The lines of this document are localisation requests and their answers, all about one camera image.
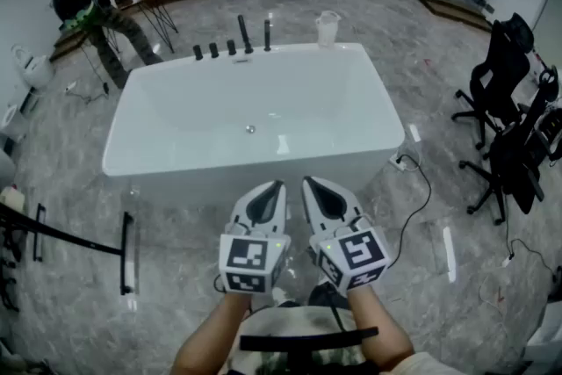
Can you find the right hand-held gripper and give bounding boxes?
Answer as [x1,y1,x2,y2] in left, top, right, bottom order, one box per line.
[301,176,392,298]

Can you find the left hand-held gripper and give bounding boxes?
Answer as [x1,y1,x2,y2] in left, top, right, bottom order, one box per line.
[218,179,292,295]

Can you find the person's left forearm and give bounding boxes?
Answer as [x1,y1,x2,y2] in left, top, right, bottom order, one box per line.
[169,292,261,375]

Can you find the person's right forearm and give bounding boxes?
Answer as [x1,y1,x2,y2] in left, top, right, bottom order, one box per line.
[349,285,416,374]

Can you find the white bathtub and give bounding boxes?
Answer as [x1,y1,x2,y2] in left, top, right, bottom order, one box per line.
[101,41,406,210]

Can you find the person's shoe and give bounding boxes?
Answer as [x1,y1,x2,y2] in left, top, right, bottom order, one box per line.
[308,281,351,309]
[270,287,302,309]

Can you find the person's cream shirt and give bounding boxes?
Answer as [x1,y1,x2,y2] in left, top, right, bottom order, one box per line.
[226,303,484,375]

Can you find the black towel rack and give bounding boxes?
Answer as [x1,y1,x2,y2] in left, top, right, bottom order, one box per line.
[0,201,135,298]

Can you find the black curved faucet spout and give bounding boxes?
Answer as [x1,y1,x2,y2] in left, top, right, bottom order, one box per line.
[237,14,255,55]

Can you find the black office chair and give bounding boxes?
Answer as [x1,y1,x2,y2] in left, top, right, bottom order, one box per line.
[450,11,536,151]
[458,65,562,226]

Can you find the wooden steps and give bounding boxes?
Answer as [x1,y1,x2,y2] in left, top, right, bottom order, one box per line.
[414,0,494,32]

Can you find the white toilet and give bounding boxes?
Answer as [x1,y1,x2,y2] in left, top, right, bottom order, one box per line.
[11,42,54,90]

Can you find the black floor cable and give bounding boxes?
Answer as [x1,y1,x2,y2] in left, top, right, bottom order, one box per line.
[388,153,434,267]

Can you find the black chest mount bar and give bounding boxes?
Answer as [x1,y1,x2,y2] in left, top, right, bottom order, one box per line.
[240,327,379,352]

